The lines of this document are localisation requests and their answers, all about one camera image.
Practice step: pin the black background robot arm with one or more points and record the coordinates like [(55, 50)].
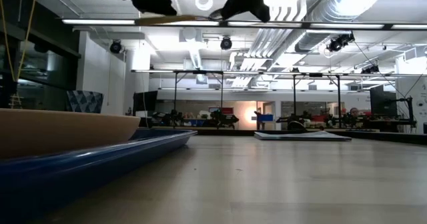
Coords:
[(168, 118), (293, 120), (224, 118)]

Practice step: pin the black round ceiling speaker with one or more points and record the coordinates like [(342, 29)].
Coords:
[(226, 43), (115, 47)]

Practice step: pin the flat blue-grey mat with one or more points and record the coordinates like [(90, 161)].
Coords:
[(300, 136)]

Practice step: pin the black ceiling camera cluster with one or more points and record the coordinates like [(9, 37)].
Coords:
[(340, 43)]

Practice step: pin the blue box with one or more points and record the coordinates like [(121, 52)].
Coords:
[(265, 117)]

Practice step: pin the person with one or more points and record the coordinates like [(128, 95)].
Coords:
[(354, 112)]

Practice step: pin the long linear ceiling light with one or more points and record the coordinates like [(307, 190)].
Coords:
[(333, 25)]

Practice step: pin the black monitor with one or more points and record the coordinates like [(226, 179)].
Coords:
[(145, 102), (383, 100)]

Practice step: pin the triangle-patterned panel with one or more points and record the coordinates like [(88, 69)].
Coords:
[(85, 102)]

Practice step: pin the black background station frame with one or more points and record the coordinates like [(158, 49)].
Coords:
[(175, 94), (339, 97)]

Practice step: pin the silver ventilation duct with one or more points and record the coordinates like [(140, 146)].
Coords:
[(333, 4)]

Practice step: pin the blue plastic tray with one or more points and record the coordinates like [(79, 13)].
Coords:
[(100, 164)]

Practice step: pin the tan wooden bowl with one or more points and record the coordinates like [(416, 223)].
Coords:
[(66, 130)]

